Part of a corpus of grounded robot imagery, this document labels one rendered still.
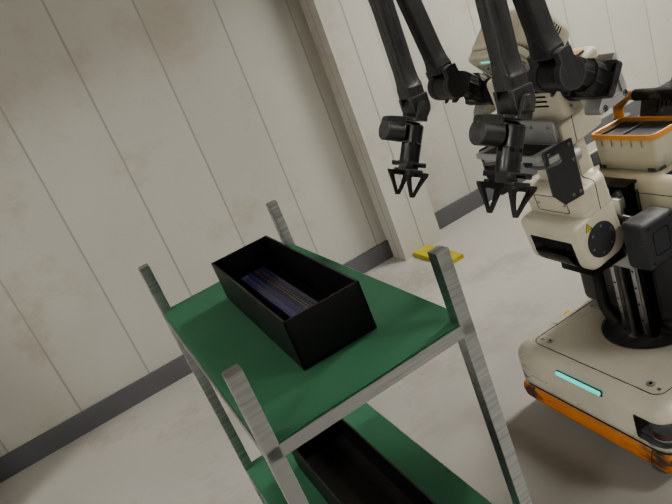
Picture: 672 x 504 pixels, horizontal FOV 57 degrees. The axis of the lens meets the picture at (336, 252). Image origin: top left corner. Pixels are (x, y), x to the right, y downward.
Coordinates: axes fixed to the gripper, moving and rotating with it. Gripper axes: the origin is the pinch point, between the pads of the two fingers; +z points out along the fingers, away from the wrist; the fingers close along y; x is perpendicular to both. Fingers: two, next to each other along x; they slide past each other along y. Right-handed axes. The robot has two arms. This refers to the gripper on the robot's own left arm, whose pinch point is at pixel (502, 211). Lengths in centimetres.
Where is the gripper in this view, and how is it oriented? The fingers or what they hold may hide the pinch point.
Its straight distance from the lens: 146.8
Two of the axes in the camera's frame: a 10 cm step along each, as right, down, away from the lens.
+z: -0.8, 9.9, 1.5
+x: 9.3, 0.1, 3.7
